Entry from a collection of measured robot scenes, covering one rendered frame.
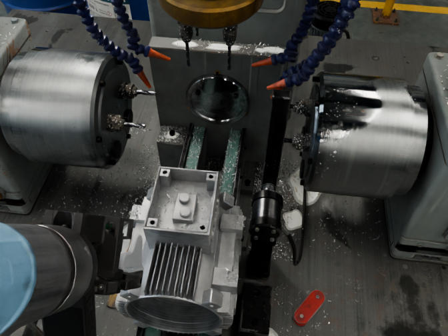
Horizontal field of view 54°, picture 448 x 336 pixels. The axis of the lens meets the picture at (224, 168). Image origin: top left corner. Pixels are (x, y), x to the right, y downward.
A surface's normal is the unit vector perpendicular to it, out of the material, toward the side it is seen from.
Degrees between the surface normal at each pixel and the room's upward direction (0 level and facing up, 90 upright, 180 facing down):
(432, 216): 90
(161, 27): 90
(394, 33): 0
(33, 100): 40
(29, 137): 73
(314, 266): 0
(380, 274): 0
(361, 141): 47
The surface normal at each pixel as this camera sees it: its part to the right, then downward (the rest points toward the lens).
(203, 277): 0.58, -0.45
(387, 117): -0.05, -0.25
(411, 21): 0.00, -0.62
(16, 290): 0.99, 0.05
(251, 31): -0.13, 0.78
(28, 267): 0.96, -0.27
